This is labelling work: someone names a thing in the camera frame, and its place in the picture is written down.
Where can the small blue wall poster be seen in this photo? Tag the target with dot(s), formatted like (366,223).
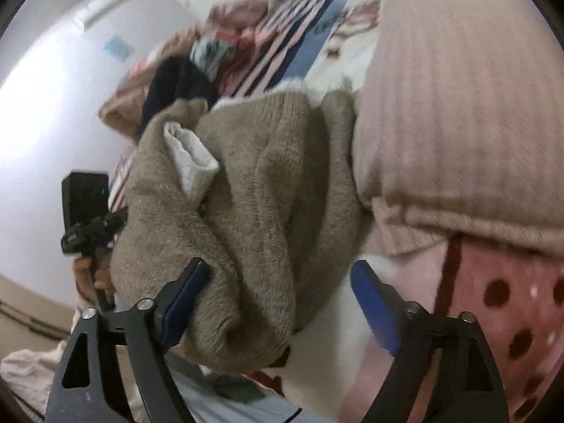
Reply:
(117,47)

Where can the navy garment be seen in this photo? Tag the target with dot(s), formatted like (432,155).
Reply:
(176,88)

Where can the white air conditioner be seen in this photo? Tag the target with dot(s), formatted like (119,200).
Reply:
(112,4)

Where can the large pink pillow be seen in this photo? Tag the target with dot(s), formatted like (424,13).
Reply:
(462,119)

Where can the pink quilt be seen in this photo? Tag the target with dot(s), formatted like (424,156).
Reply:
(119,114)

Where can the light blue garment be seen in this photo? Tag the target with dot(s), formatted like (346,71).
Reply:
(213,55)

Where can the brown fleece garment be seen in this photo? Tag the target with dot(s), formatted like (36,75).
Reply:
(264,207)

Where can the pink cloth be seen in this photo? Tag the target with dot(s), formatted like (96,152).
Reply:
(31,370)

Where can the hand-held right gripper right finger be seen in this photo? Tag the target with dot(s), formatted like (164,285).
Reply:
(374,308)

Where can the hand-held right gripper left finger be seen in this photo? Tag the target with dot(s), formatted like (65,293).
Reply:
(185,304)

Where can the striped bed sheet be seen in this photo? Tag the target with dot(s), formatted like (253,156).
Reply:
(506,317)

